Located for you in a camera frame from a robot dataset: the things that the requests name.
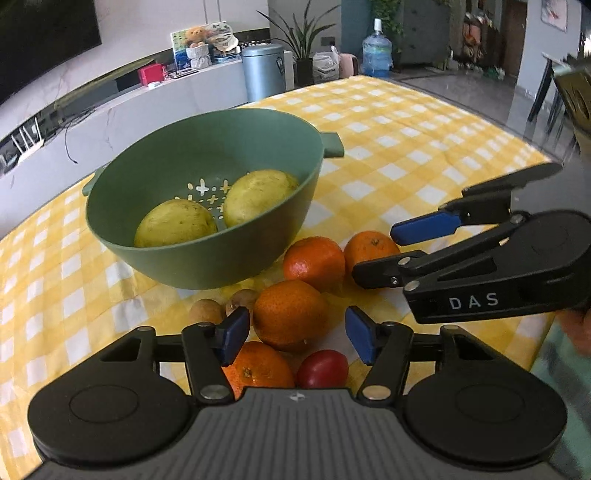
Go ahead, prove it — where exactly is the orange tangerine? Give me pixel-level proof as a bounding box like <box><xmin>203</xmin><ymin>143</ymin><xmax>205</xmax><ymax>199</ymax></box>
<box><xmin>222</xmin><ymin>341</ymin><xmax>294</xmax><ymax>399</ymax></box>
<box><xmin>252</xmin><ymin>280</ymin><xmax>329</xmax><ymax>352</ymax></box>
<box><xmin>283</xmin><ymin>236</ymin><xmax>346</xmax><ymax>292</ymax></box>
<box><xmin>344</xmin><ymin>230</ymin><xmax>401</xmax><ymax>277</ymax></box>

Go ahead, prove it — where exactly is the dark grey cabinet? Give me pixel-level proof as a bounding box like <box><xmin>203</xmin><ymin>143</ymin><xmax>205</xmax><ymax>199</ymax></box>
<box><xmin>399</xmin><ymin>0</ymin><xmax>451</xmax><ymax>66</ymax></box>

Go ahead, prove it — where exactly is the teddy bear toy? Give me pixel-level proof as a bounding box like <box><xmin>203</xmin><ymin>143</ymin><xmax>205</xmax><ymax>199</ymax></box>
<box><xmin>184</xmin><ymin>26</ymin><xmax>206</xmax><ymax>48</ymax></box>

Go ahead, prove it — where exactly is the red cherry tomato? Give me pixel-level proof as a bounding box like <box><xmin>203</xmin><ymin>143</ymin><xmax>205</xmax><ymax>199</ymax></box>
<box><xmin>295</xmin><ymin>349</ymin><xmax>349</xmax><ymax>389</ymax></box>

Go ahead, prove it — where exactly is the yellow-green pear right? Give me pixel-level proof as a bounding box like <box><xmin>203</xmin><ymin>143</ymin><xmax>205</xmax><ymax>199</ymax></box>
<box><xmin>223</xmin><ymin>169</ymin><xmax>300</xmax><ymax>228</ymax></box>

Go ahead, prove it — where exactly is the person right hand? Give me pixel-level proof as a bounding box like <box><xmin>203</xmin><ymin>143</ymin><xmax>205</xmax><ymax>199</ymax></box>
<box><xmin>557</xmin><ymin>310</ymin><xmax>591</xmax><ymax>357</ymax></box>

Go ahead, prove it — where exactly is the brown longan fruit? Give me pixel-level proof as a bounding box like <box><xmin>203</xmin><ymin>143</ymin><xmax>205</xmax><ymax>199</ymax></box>
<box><xmin>225</xmin><ymin>289</ymin><xmax>259</xmax><ymax>316</ymax></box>
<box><xmin>188</xmin><ymin>299</ymin><xmax>225</xmax><ymax>324</ymax></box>

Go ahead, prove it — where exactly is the yellow-green pear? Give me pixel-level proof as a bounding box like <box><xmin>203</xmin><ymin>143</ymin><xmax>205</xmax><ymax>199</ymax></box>
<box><xmin>223</xmin><ymin>169</ymin><xmax>300</xmax><ymax>228</ymax></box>
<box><xmin>133</xmin><ymin>199</ymin><xmax>218</xmax><ymax>248</ymax></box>

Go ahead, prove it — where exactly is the grey metal trash can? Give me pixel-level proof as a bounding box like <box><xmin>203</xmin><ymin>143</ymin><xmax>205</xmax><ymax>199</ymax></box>
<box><xmin>242</xmin><ymin>43</ymin><xmax>286</xmax><ymax>102</ymax></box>

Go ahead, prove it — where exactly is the yellow-green pear left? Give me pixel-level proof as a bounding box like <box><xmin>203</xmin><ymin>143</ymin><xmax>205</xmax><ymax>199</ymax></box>
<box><xmin>133</xmin><ymin>199</ymin><xmax>218</xmax><ymax>248</ymax></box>

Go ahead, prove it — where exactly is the potted green plant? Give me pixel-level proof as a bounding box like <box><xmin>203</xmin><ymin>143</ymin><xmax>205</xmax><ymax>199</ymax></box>
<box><xmin>257</xmin><ymin>1</ymin><xmax>341</xmax><ymax>87</ymax></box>

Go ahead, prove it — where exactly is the green colander bowl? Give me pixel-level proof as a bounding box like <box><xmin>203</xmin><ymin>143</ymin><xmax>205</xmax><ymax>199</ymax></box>
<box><xmin>82</xmin><ymin>108</ymin><xmax>345</xmax><ymax>290</ymax></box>

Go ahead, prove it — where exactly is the blue water jug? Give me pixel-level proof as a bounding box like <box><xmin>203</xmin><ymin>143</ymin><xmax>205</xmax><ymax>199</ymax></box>
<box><xmin>362</xmin><ymin>18</ymin><xmax>393</xmax><ymax>78</ymax></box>

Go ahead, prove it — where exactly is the black television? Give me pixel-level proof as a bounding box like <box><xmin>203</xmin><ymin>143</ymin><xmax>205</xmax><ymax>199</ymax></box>
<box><xmin>0</xmin><ymin>0</ymin><xmax>101</xmax><ymax>101</ymax></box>

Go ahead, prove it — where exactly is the red box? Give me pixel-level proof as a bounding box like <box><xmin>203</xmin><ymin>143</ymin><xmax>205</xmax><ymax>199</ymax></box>
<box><xmin>137</xmin><ymin>63</ymin><xmax>166</xmax><ymax>86</ymax></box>

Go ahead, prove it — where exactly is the white plastic bag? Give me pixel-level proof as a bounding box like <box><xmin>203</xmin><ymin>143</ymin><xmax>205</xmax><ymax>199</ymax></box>
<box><xmin>312</xmin><ymin>52</ymin><xmax>339</xmax><ymax>84</ymax></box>

